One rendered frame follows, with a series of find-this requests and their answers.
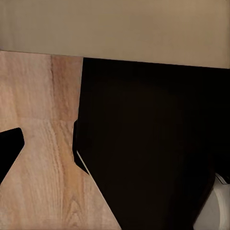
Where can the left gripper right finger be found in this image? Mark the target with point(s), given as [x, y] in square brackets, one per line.
[223, 142]

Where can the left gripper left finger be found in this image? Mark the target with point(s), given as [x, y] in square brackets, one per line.
[11, 143]

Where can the coffee table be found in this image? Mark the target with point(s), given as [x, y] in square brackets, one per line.
[177, 32]

